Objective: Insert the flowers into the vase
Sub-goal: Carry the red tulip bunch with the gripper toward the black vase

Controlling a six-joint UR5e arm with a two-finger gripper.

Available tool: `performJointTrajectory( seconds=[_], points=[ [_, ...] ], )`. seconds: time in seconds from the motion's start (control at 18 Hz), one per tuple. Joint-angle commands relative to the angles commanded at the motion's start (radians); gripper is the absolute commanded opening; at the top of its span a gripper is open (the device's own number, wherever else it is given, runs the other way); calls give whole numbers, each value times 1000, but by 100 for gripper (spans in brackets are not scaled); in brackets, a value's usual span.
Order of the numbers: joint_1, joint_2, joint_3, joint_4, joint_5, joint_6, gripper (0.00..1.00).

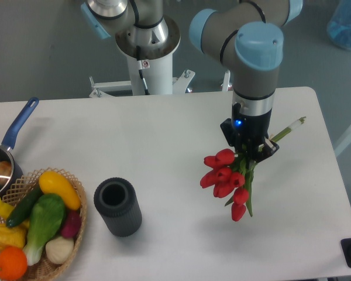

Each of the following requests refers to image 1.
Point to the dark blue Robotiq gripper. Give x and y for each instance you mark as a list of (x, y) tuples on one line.
[(249, 133)]

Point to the red tulip bouquet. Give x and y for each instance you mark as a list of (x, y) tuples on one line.
[(231, 174)]

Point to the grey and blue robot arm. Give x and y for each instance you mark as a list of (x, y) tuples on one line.
[(247, 40)]

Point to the dark grey ribbed vase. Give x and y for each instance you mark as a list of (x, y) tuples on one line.
[(116, 201)]

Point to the blue plastic bag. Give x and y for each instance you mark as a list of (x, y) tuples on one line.
[(339, 26)]

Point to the yellow squash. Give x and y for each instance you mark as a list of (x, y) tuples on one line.
[(53, 182)]

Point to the green bok choy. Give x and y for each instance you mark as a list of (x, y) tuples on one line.
[(45, 220)]

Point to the white garlic bulb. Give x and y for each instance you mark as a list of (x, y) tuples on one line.
[(59, 249)]

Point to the dark green cucumber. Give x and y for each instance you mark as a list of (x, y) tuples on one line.
[(23, 209)]

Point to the brown bread roll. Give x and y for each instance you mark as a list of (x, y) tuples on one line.
[(5, 172)]

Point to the small yellow banana pepper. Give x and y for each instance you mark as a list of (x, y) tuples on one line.
[(5, 209)]

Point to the yellow bumpy gourd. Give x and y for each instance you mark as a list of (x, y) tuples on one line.
[(15, 236)]

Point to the orange fruit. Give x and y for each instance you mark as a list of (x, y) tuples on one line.
[(13, 263)]

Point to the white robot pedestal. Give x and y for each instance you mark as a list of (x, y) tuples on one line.
[(147, 77)]

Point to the blue handled saucepan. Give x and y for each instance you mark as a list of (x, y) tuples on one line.
[(9, 140)]

